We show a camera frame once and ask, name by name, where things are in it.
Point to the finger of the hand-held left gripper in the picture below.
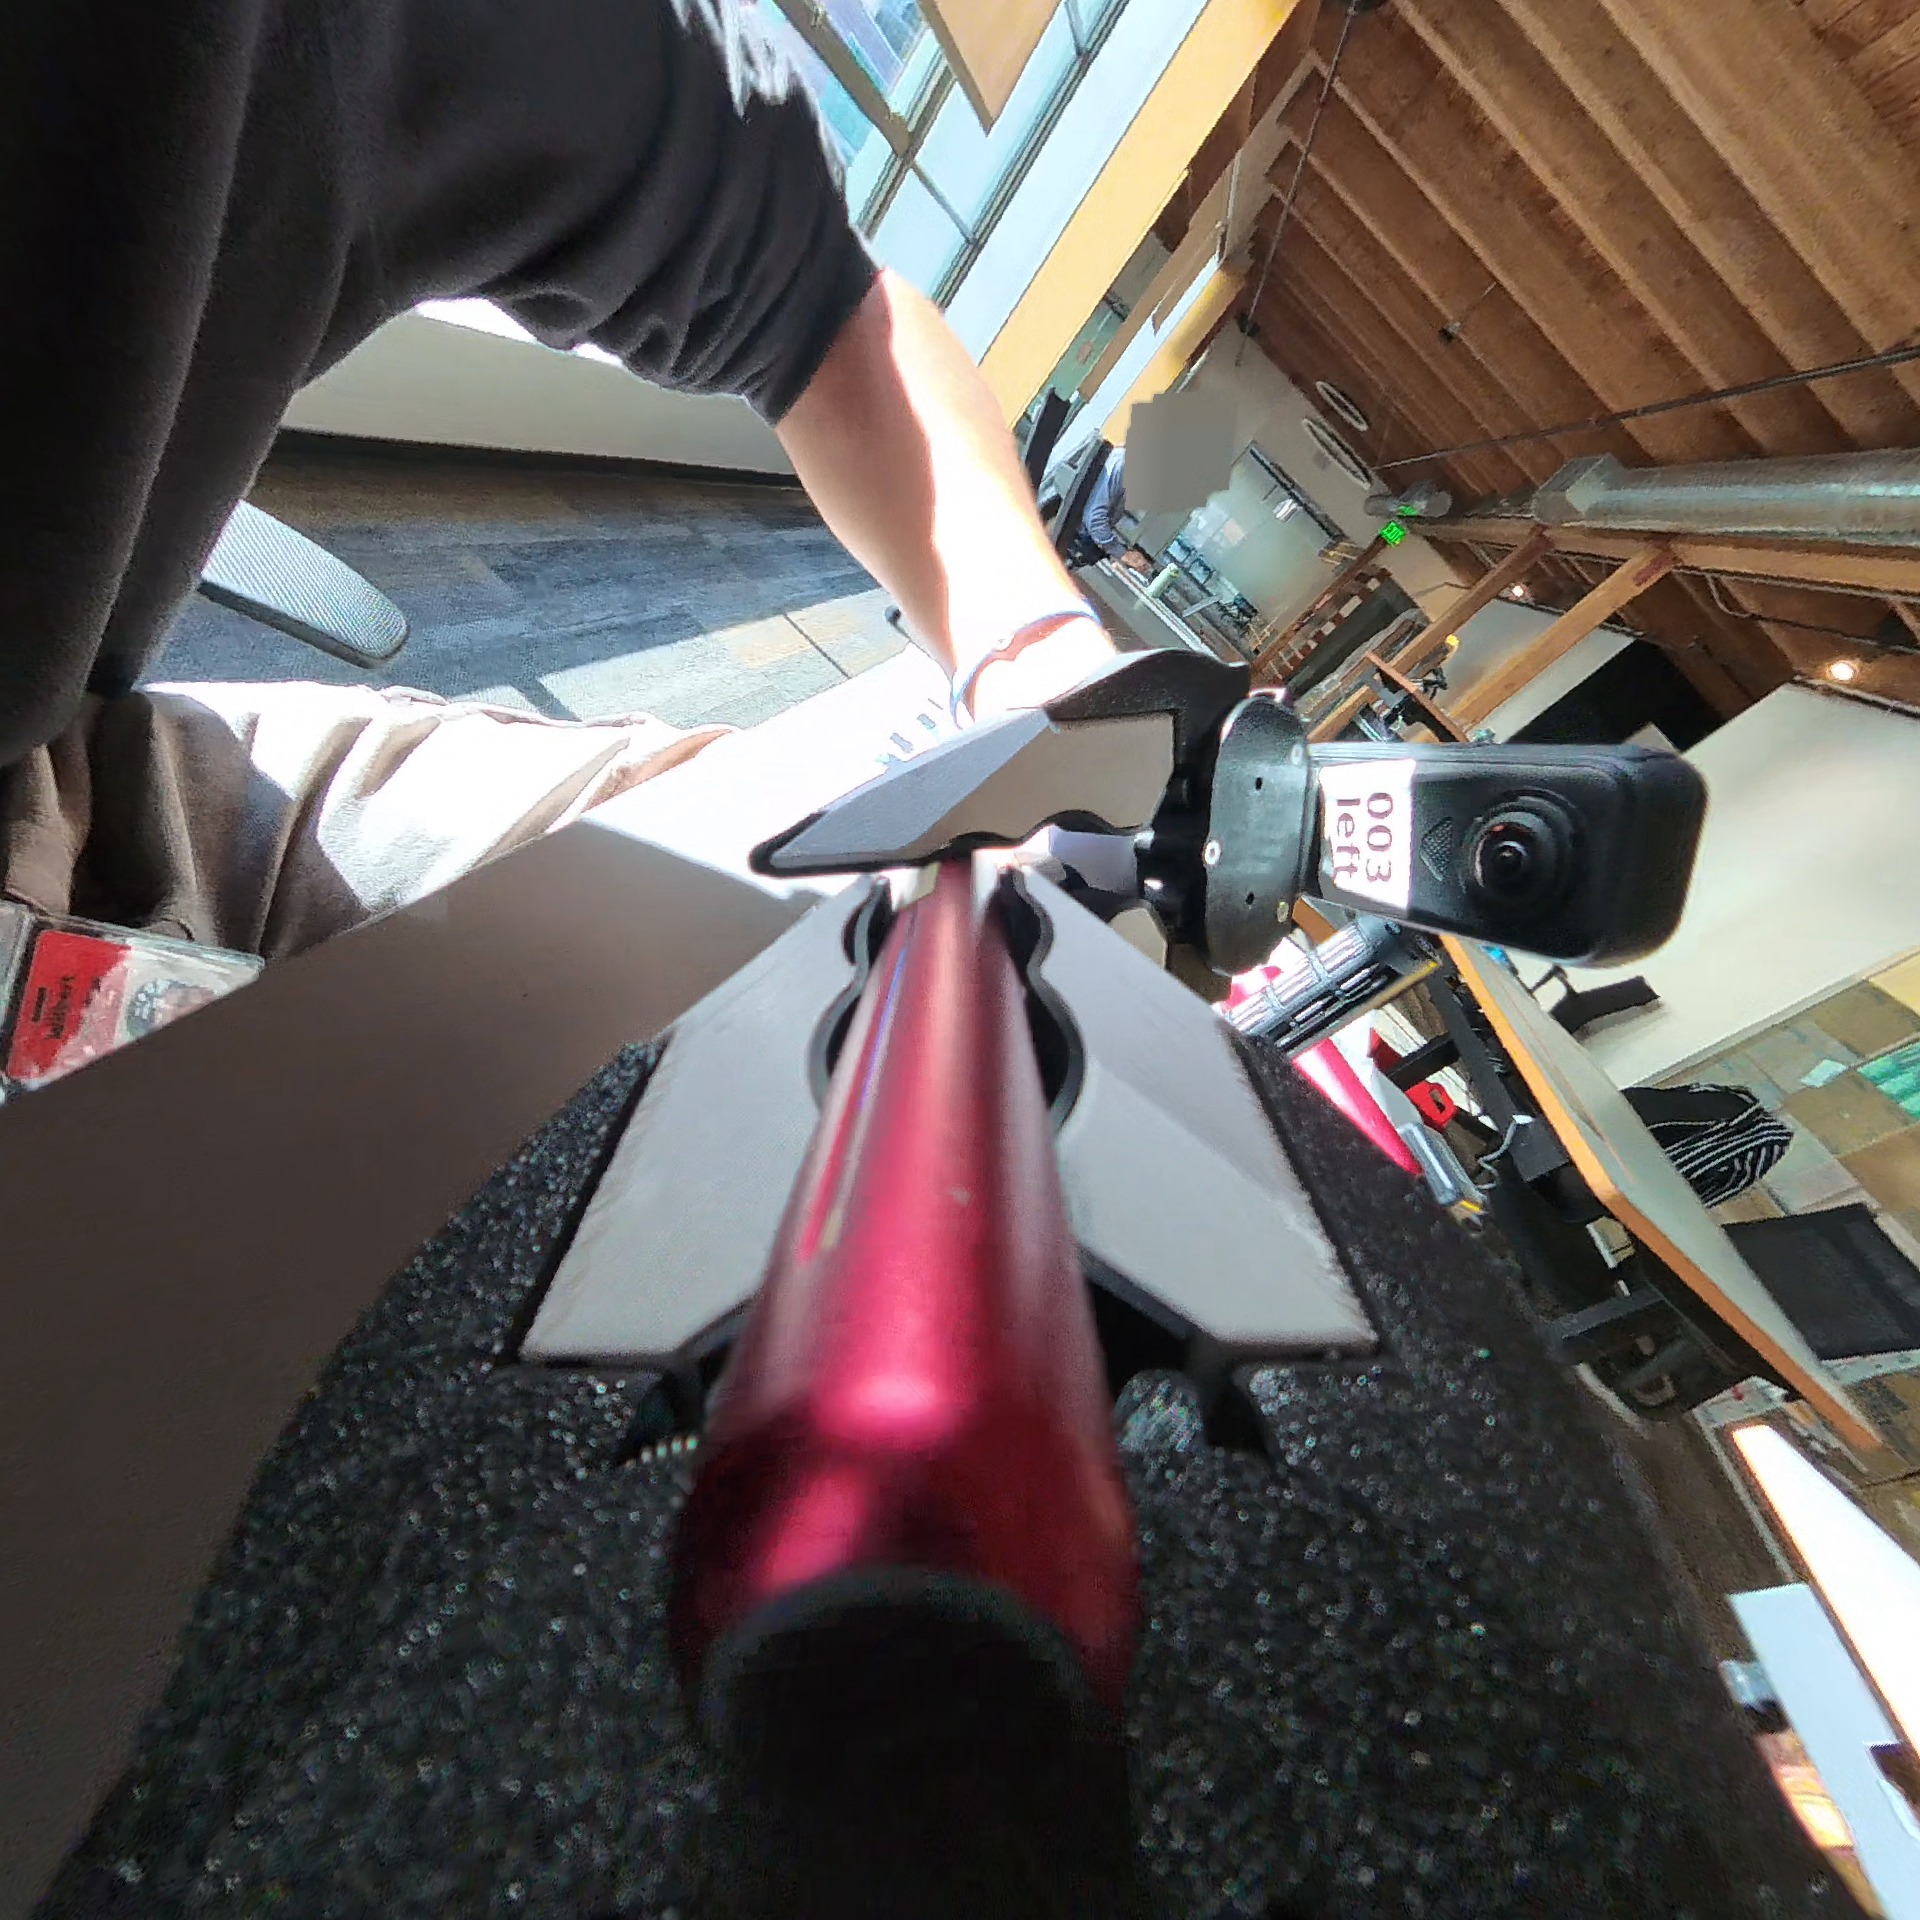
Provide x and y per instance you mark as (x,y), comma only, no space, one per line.
(973,786)

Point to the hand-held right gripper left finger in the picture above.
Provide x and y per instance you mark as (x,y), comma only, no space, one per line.
(674,1200)

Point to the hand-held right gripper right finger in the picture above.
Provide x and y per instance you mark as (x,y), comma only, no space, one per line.
(1201,1185)

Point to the magenta electric screwdriver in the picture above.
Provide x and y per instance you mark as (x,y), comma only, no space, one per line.
(914,1348)

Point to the person's left forearm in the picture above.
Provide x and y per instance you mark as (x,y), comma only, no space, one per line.
(901,450)

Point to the blue wristband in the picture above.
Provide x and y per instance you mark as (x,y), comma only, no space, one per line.
(1020,638)

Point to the red cylindrical case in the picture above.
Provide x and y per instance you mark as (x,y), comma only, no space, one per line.
(1348,1095)

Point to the grey screwdriver bit holder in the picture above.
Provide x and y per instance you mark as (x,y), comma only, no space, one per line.
(1318,984)

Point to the black and white striped bag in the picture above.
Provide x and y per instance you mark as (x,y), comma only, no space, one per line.
(1716,1142)

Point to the wooden table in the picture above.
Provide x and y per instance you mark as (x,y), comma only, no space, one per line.
(1650,1185)

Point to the black monitor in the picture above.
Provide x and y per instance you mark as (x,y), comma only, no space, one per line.
(1837,1282)

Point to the red blister pack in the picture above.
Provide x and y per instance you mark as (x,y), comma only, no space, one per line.
(90,998)

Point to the grey mesh chair armrest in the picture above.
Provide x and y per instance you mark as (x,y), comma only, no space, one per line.
(299,586)

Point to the person's dark shirt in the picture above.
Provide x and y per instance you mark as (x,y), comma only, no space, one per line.
(299,224)

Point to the silver ventilation duct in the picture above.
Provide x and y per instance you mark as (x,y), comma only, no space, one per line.
(1724,494)

